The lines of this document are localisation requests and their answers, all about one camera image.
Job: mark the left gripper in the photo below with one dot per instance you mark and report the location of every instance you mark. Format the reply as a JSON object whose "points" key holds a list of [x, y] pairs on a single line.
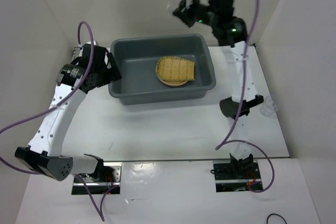
{"points": [[112, 74]]}

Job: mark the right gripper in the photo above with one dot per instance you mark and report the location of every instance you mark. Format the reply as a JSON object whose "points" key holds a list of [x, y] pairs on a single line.
{"points": [[182, 13]]}

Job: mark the clear plastic cup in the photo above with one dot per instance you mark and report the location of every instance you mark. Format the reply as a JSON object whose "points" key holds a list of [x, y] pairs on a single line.
{"points": [[170, 7], [269, 107]]}

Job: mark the woven bamboo tray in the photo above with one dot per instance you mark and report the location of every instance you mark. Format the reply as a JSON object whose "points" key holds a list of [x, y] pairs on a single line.
{"points": [[173, 68]]}

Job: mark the yellow bear plate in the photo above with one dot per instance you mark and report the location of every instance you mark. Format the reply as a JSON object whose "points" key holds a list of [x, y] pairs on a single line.
{"points": [[173, 83]]}

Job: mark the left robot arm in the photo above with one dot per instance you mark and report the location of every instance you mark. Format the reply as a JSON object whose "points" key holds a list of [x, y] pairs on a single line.
{"points": [[42, 154]]}

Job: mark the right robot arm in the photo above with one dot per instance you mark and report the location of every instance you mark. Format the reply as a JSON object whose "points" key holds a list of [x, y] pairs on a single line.
{"points": [[231, 34]]}

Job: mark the grey plastic bin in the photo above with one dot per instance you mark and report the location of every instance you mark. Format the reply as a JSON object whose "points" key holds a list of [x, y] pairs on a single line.
{"points": [[136, 59]]}

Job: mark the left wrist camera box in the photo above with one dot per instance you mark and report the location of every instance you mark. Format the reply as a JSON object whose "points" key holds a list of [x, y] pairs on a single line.
{"points": [[89, 42]]}

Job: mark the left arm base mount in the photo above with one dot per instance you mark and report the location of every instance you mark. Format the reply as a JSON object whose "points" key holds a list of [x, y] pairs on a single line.
{"points": [[108, 182]]}

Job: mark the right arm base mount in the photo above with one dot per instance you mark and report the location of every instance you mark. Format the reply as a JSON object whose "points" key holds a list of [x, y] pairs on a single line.
{"points": [[226, 180]]}

